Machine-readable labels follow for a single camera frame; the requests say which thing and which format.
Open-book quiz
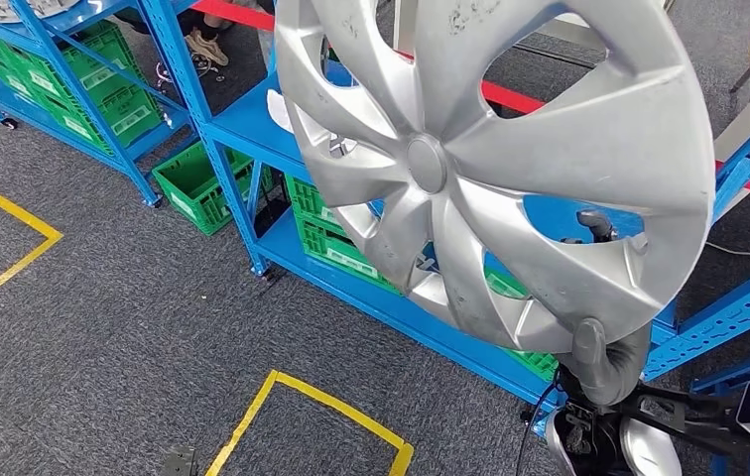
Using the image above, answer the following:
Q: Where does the floor cable bundle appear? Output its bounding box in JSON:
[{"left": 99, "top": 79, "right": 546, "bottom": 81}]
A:
[{"left": 156, "top": 52, "right": 225, "bottom": 86}]

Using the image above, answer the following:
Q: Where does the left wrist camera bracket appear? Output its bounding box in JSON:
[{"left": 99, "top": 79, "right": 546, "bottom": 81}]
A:
[{"left": 163, "top": 446, "right": 200, "bottom": 476}]

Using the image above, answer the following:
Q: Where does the white floor cable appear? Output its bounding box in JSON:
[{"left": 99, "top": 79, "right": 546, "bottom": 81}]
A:
[{"left": 703, "top": 241, "right": 750, "bottom": 266}]

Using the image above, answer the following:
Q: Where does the white plastic mirror cover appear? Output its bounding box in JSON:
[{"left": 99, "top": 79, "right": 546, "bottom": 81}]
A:
[{"left": 265, "top": 88, "right": 298, "bottom": 136}]

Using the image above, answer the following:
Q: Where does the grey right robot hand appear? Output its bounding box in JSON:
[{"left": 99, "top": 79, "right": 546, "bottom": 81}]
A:
[{"left": 556, "top": 208, "right": 654, "bottom": 408}]

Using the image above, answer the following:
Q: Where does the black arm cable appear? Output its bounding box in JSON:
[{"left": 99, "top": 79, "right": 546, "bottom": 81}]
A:
[{"left": 514, "top": 384, "right": 563, "bottom": 476}]

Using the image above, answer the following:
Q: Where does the black right wrist camera bracket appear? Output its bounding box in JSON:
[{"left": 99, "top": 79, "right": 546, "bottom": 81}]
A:
[{"left": 618, "top": 383, "right": 750, "bottom": 461}]

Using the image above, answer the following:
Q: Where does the red barrier tape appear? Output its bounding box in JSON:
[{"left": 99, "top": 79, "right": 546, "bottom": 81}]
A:
[{"left": 189, "top": 0, "right": 750, "bottom": 205}]

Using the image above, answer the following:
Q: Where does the open green plastic crate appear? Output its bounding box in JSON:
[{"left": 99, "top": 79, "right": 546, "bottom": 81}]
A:
[{"left": 151, "top": 141, "right": 278, "bottom": 236}]

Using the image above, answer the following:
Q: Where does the person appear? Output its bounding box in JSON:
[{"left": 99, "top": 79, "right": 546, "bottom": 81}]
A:
[{"left": 115, "top": 0, "right": 232, "bottom": 67}]

